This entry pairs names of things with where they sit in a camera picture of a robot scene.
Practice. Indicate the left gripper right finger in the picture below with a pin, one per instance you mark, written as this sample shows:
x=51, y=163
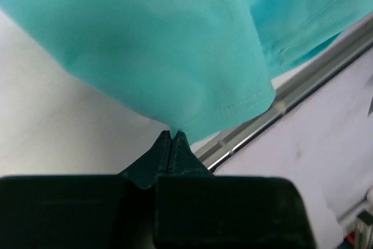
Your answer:
x=195, y=209

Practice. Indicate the teal t shirt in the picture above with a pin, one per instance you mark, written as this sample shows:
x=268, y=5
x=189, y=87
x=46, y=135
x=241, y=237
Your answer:
x=199, y=66

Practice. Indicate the aluminium table edge rail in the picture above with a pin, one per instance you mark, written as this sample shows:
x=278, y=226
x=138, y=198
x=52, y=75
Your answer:
x=299, y=85

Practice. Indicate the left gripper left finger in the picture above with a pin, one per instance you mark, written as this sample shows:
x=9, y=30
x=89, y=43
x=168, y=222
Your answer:
x=83, y=211

